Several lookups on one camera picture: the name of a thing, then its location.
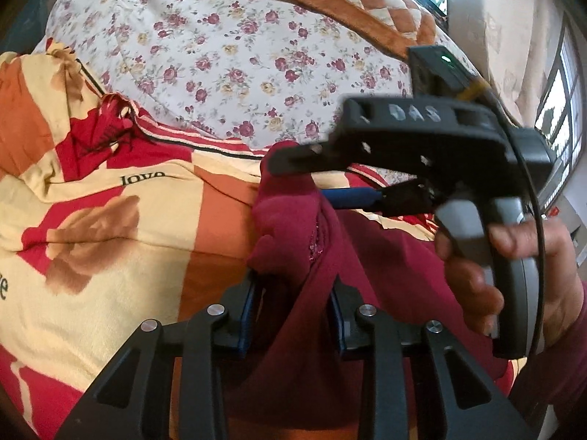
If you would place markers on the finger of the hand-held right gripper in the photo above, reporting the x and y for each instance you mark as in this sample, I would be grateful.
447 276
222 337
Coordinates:
348 197
298 158

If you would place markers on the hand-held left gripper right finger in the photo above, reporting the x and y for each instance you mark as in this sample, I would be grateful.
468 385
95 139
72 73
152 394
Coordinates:
338 321

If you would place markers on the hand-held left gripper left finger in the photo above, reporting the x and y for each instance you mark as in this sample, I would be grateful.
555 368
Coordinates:
246 325

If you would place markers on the maroon garment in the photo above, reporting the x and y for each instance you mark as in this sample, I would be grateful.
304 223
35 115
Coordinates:
330 311

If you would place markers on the person's right forearm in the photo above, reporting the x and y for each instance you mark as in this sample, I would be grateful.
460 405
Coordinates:
555 376

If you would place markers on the person's right hand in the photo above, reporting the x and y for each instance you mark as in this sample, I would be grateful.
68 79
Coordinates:
550 261

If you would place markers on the barred side window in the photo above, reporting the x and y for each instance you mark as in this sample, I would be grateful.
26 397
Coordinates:
562 114

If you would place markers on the beige curtain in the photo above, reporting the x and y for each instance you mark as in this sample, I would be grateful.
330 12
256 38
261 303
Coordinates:
500 23

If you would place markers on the floral quilt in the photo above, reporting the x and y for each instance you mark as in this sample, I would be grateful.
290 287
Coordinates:
229 55

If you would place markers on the red yellow printed blanket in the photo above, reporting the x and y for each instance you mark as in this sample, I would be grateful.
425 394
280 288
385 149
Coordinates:
114 238

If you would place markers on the orange diamond-pattern cushion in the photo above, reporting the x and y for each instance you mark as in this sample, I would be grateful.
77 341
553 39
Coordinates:
362 0

